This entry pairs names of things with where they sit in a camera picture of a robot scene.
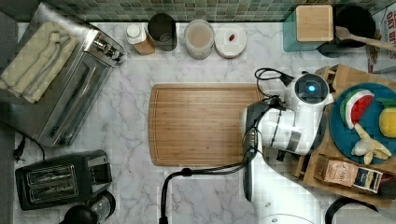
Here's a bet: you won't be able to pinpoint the bamboo cutting board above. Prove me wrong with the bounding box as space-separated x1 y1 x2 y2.
148 83 262 166

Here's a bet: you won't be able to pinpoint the black two-slot toaster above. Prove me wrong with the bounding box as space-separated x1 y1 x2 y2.
15 149 112 211

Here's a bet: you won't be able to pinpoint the stainless toaster oven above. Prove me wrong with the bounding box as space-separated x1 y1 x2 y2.
1 3 124 147

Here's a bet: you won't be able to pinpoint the toy peeled banana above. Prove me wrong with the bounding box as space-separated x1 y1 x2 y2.
351 123 391 164

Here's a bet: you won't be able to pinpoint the wooden spatula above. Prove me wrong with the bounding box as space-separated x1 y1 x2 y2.
335 26 396 51

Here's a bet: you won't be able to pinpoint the dark brown tumbler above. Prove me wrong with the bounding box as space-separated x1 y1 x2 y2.
148 13 177 51

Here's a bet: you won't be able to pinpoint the white snack bites box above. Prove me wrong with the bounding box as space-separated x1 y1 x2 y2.
367 5 396 74

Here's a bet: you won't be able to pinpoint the black utensil holder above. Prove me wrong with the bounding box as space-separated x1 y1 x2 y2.
317 5 375 58

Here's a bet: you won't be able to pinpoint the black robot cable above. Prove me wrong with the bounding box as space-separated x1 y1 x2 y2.
158 67 295 224

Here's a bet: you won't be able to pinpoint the black power plug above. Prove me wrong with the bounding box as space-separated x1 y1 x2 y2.
13 137 25 161

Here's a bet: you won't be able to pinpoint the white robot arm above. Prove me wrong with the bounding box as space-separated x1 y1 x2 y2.
241 74 333 224

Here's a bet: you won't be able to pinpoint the toy yellow lemon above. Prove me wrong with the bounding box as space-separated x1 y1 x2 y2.
377 98 396 138

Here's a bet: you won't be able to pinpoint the glass jar of cereal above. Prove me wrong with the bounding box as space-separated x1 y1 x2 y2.
184 20 214 60

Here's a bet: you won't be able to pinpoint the wooden tray of tea packets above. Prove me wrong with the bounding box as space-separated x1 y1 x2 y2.
314 155 395 200

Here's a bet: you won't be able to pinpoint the teal canister wooden lid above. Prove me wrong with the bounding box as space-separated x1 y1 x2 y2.
283 5 333 52

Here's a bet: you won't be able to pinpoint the amber bottle white cap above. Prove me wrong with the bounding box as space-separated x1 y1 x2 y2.
126 23 155 55

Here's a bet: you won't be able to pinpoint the toy watermelon slice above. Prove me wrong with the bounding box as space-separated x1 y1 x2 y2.
340 89 375 129

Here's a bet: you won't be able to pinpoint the folded beige towel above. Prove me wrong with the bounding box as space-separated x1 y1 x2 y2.
1 21 79 104

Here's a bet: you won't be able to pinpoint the blue plate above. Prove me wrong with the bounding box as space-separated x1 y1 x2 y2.
330 83 396 163

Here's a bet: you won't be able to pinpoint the small pink lidded dish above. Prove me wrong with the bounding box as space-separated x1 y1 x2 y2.
215 24 248 59

